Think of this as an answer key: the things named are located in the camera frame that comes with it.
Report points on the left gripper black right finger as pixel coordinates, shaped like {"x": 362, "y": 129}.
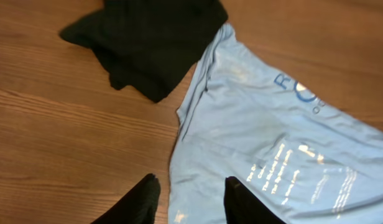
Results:
{"x": 243, "y": 207}

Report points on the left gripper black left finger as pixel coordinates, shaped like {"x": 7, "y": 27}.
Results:
{"x": 138, "y": 206}

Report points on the light blue printed t-shirt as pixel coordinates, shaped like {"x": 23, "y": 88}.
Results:
{"x": 307, "y": 161}

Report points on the black folded t-shirt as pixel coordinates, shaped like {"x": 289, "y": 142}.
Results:
{"x": 148, "y": 44}

